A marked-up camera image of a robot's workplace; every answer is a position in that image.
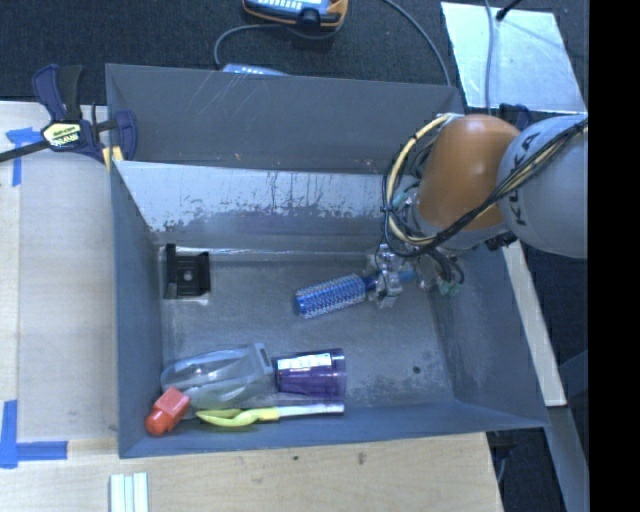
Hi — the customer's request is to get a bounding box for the black plastic holder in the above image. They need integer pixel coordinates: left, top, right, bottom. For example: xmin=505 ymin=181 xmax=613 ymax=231
xmin=164 ymin=243 xmax=212 ymax=300

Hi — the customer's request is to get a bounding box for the blue round hairbrush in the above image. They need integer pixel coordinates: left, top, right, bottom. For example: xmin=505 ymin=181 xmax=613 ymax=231
xmin=293 ymin=271 xmax=381 ymax=320

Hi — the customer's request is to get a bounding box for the yellow handled tool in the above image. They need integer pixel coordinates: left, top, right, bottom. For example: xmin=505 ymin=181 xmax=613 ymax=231
xmin=195 ymin=403 xmax=347 ymax=428

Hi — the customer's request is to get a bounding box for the clear plastic bottle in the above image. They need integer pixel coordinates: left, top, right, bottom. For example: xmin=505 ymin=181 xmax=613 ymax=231
xmin=159 ymin=342 xmax=275 ymax=409

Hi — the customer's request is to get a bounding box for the grey metal bin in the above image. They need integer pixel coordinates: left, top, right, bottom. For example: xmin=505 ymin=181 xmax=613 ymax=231
xmin=104 ymin=63 xmax=552 ymax=460

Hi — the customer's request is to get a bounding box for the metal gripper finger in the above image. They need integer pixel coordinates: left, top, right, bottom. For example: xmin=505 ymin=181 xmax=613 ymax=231
xmin=374 ymin=279 xmax=404 ymax=310
xmin=375 ymin=243 xmax=401 ymax=274

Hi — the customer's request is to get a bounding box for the red plastic block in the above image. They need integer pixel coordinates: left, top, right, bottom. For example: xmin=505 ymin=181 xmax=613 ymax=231
xmin=144 ymin=386 xmax=192 ymax=437

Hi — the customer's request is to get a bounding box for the purple clear plastic cup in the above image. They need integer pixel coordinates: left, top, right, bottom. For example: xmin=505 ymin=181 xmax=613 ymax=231
xmin=273 ymin=348 xmax=348 ymax=400

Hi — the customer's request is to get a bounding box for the black cylinder on white bracket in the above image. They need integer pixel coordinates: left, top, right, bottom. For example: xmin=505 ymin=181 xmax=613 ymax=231
xmin=483 ymin=231 xmax=520 ymax=252

